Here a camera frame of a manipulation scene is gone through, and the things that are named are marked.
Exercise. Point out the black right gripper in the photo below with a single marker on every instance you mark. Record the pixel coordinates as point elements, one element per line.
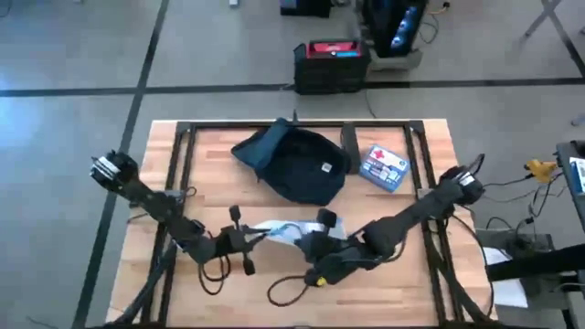
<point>320,247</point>

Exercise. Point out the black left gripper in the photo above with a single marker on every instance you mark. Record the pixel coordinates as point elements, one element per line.
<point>226,242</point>

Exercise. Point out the white mesh bag blue trim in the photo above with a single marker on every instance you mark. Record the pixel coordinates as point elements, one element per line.
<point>283,230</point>

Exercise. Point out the dark navy backpack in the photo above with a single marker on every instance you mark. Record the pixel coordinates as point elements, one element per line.
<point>297,173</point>

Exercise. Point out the blue first aid kit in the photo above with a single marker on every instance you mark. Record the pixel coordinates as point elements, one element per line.
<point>384,169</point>

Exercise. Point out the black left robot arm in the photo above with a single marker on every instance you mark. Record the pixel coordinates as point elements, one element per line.
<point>155,203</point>

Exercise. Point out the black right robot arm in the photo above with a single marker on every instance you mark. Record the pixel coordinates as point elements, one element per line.
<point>425,205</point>

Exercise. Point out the black upright block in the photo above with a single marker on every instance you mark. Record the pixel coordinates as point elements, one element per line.
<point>351,148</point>

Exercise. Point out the black red equipment box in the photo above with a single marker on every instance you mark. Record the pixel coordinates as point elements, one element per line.
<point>329,75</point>

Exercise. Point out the grey flat box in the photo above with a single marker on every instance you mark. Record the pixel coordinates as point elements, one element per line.
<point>503,237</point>

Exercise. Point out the white paper sheet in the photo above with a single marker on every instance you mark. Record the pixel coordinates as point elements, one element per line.
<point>512,292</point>

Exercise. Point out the black computer tower blue lights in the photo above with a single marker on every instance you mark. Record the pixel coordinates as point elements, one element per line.
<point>388,27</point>

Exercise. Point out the black floor box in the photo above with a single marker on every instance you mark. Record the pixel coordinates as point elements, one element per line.
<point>305,7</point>

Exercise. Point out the black stand beam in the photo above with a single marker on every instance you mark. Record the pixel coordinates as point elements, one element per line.
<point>539,262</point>

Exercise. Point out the yellow power plug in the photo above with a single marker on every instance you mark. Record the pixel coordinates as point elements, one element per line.
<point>541,170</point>

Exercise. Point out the black side table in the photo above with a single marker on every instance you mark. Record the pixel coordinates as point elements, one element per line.
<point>564,183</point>

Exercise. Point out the blue white box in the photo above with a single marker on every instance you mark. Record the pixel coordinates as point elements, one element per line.
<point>578,176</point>

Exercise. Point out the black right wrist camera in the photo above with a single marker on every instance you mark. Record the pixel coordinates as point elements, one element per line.
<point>340,270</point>

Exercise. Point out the black metal rig frame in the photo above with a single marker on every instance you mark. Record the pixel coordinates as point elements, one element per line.
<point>219,124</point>

